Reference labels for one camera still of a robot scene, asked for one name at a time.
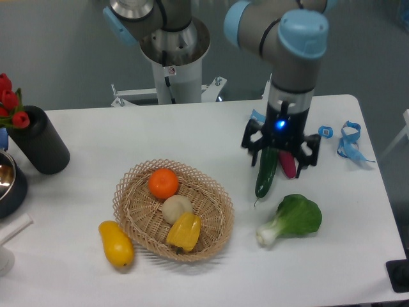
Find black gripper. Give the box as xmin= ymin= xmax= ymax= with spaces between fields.
xmin=241 ymin=104 xmax=321 ymax=178

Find yellow bell pepper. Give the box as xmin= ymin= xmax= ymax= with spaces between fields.
xmin=166 ymin=212 xmax=201 ymax=255

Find woven wicker basket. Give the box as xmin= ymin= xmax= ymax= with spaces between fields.
xmin=113 ymin=159 xmax=235 ymax=262

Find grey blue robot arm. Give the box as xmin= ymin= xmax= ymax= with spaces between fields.
xmin=103 ymin=1 xmax=334 ymax=169

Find purple sweet potato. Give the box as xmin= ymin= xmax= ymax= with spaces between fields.
xmin=278 ymin=151 xmax=297 ymax=179

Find green cucumber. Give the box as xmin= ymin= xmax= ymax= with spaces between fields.
xmin=254 ymin=147 xmax=278 ymax=207

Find green bok choy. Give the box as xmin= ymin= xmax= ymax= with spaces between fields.
xmin=256 ymin=194 xmax=322 ymax=246

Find orange fruit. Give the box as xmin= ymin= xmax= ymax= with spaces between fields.
xmin=148 ymin=168 xmax=179 ymax=199

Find black device at corner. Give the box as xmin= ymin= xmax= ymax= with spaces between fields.
xmin=386 ymin=259 xmax=408 ymax=293

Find yellow mango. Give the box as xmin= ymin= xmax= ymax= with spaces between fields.
xmin=98 ymin=221 xmax=134 ymax=269

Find black cylindrical vase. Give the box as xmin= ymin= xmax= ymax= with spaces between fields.
xmin=7 ymin=106 xmax=70 ymax=175

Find red artificial tulips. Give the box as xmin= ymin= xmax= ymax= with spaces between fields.
xmin=1 ymin=73 xmax=30 ymax=129

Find dark metal pot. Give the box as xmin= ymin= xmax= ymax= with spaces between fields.
xmin=1 ymin=150 xmax=28 ymax=219

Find small blue object left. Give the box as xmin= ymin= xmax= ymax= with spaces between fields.
xmin=0 ymin=128 xmax=9 ymax=151

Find white stand at left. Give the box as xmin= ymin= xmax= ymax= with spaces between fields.
xmin=1 ymin=213 xmax=33 ymax=277

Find blue curved strap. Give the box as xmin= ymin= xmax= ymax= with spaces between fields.
xmin=248 ymin=109 xmax=268 ymax=124

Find blue tangled strap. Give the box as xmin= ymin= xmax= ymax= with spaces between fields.
xmin=337 ymin=120 xmax=376 ymax=164

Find white frame at right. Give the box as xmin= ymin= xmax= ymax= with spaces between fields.
xmin=383 ymin=109 xmax=409 ymax=155

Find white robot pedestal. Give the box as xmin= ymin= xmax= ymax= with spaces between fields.
xmin=140 ymin=17 xmax=210 ymax=104

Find white metal base frame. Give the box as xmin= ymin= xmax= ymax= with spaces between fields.
xmin=110 ymin=73 xmax=275 ymax=108

